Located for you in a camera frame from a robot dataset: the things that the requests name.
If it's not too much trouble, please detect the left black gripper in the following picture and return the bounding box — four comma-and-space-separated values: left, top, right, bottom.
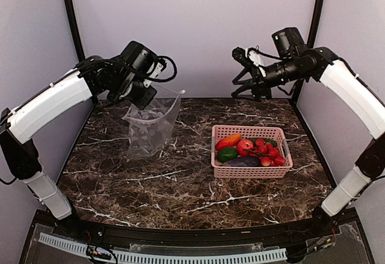
114, 74, 159, 109

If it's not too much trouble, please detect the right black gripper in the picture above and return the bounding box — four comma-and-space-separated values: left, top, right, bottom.
231, 55, 306, 102

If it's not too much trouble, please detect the clear zip top bag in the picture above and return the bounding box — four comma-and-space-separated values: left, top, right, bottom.
122, 85, 186, 159

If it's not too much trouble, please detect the pink plastic basket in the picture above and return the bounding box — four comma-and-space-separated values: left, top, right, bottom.
211, 125, 293, 179

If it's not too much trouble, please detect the green bell pepper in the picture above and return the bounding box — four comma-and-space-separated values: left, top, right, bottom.
216, 147, 238, 163

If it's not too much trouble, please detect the purple eggplant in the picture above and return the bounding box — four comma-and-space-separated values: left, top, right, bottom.
221, 156, 261, 167

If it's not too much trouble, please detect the red lychee bunch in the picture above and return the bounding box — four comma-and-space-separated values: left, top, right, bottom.
249, 143, 285, 167

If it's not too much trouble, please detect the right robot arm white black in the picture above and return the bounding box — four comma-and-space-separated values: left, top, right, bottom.
231, 27, 384, 236

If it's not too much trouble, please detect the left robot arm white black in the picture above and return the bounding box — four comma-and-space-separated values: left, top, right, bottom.
1, 41, 165, 238

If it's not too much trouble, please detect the orange red mango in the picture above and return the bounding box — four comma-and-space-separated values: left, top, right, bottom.
215, 134, 242, 151

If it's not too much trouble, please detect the green cucumber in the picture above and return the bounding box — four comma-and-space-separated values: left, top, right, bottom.
249, 138, 277, 147

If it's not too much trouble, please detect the red apple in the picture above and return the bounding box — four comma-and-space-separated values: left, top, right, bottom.
236, 139, 254, 156

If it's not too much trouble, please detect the left wiring connector board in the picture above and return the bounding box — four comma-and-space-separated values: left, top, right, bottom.
85, 245, 112, 260

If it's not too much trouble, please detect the wiring connector board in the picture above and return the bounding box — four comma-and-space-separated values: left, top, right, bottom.
85, 245, 112, 260
312, 234, 336, 252

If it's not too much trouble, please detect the right wiring connector board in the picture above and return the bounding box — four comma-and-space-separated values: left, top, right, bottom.
312, 234, 336, 252

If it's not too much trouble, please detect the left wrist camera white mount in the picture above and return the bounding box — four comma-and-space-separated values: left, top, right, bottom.
143, 59, 167, 88

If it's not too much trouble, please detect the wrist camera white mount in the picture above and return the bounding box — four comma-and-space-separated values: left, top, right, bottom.
143, 59, 167, 88
232, 47, 266, 78

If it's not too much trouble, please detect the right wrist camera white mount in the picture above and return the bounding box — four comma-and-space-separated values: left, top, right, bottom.
232, 47, 266, 78

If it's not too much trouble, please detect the left black camera cable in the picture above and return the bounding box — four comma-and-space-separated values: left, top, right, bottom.
144, 55, 178, 83

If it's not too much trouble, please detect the left black frame post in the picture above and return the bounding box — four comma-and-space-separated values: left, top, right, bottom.
64, 0, 85, 61

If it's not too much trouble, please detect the black frame post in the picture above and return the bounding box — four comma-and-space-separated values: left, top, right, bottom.
64, 0, 85, 61
291, 0, 324, 104

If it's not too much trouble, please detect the right black frame post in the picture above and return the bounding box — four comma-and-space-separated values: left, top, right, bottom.
291, 0, 324, 104

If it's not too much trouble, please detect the black front rail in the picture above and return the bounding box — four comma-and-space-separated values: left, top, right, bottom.
49, 215, 332, 247

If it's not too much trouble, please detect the white slotted cable duct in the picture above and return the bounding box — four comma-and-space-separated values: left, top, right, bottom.
38, 232, 287, 264

